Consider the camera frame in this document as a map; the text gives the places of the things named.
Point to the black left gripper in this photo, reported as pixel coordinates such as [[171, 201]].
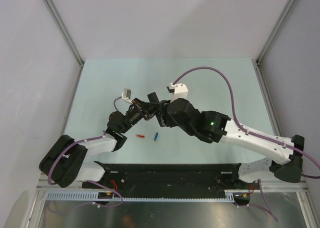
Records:
[[138, 105]]

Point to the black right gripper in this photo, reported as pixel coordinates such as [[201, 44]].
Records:
[[163, 114]]

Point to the black remote control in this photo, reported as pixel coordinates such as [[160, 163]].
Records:
[[153, 98]]

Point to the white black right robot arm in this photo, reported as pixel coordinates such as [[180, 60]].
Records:
[[280, 158]]

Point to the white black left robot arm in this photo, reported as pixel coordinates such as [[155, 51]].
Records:
[[67, 160]]

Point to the light blue battery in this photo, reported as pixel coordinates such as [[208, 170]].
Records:
[[156, 136]]

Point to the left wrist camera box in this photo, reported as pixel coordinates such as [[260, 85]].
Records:
[[126, 94]]

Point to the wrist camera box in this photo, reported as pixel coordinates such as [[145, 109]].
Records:
[[126, 94], [178, 91]]

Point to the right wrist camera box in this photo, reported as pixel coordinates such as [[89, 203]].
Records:
[[178, 91]]

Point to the grey slotted cable duct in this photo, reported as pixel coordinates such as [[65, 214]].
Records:
[[100, 196]]

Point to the aluminium frame post right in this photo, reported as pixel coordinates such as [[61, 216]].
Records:
[[284, 15]]

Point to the aluminium frame post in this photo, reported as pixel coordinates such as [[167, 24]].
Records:
[[51, 7], [284, 15]]

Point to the aluminium frame post left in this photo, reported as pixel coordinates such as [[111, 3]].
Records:
[[51, 7]]

